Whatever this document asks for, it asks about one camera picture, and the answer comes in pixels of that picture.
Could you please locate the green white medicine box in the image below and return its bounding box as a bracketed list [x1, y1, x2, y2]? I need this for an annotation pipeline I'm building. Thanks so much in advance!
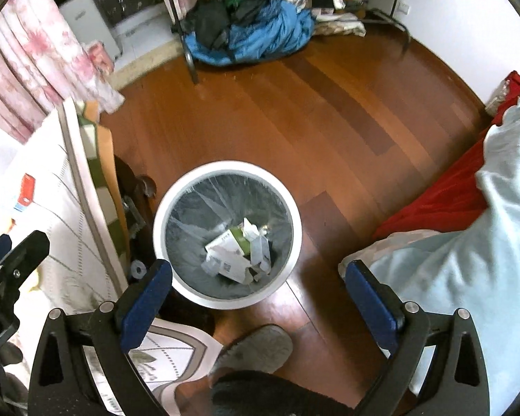
[203, 229, 253, 285]

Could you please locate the light blue medicine box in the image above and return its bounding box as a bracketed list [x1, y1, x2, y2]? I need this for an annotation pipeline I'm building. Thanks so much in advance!
[241, 218, 271, 275]

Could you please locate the blue red milk carton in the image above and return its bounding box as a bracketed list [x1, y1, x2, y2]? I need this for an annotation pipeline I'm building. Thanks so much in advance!
[14, 174, 35, 212]

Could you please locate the white round trash bin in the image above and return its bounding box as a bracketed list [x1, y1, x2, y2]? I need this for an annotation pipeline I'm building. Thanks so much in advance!
[153, 161, 302, 310]

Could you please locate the white patterned tablecloth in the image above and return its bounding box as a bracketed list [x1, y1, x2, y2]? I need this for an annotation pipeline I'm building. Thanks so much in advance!
[0, 99, 222, 415]

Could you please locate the light blue bed quilt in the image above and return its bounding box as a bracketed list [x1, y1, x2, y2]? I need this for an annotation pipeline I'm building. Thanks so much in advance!
[338, 97, 520, 415]

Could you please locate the black trousers leg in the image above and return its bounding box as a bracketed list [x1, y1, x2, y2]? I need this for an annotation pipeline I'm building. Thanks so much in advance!
[211, 371, 354, 416]

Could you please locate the red blanket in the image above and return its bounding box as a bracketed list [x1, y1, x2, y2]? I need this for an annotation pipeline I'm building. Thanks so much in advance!
[372, 69, 520, 242]

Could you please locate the grey slipper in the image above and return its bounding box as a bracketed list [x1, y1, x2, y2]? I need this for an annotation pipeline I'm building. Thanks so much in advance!
[208, 324, 294, 383]

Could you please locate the pink floral curtain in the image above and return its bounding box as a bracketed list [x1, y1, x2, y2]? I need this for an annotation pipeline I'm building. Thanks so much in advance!
[0, 0, 124, 144]

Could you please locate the white appliance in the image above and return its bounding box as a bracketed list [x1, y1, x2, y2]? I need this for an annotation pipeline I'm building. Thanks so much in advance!
[59, 0, 122, 61]

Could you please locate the black clothes rack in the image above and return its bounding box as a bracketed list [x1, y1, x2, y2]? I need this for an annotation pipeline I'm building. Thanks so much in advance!
[168, 0, 199, 85]

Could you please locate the blue black clothes pile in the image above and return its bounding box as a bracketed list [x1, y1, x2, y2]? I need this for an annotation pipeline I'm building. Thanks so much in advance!
[181, 0, 314, 67]

